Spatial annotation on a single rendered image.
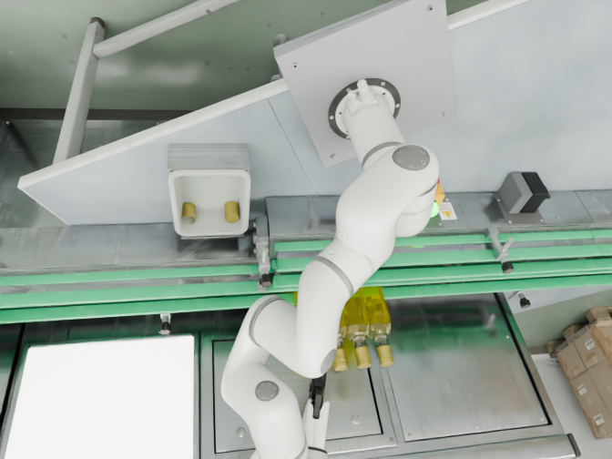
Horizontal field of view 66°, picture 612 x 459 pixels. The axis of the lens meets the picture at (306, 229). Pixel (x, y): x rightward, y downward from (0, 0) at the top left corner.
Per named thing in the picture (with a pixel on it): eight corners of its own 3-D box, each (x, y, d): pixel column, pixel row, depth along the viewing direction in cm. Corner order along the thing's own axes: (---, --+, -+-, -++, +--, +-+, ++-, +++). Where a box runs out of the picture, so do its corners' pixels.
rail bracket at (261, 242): (253, 264, 121) (257, 308, 114) (256, 224, 108) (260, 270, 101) (265, 263, 122) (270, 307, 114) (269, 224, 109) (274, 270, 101)
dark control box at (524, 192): (496, 190, 133) (508, 214, 128) (509, 170, 126) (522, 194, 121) (523, 189, 134) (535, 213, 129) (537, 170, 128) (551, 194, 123)
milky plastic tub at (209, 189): (177, 209, 120) (176, 237, 115) (168, 143, 102) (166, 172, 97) (245, 208, 123) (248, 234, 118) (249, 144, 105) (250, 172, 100)
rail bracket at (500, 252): (480, 231, 125) (499, 274, 117) (492, 214, 119) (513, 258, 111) (494, 230, 126) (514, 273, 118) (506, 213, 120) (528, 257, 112)
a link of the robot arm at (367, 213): (312, 274, 81) (305, 215, 68) (396, 192, 90) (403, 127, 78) (356, 306, 77) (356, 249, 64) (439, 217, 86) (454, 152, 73)
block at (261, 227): (251, 238, 124) (253, 260, 120) (252, 215, 116) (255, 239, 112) (265, 238, 125) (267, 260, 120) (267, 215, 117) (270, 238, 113)
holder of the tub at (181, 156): (179, 220, 124) (178, 245, 120) (168, 142, 103) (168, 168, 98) (245, 219, 127) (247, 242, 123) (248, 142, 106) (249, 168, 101)
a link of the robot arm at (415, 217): (361, 186, 94) (383, 250, 84) (362, 136, 83) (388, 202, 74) (407, 177, 94) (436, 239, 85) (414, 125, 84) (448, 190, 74)
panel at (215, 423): (26, 347, 120) (-7, 498, 100) (23, 342, 118) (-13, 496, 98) (366, 322, 137) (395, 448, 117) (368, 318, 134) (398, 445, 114)
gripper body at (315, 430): (323, 465, 103) (328, 413, 110) (331, 455, 95) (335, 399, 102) (290, 460, 103) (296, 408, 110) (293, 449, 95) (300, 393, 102)
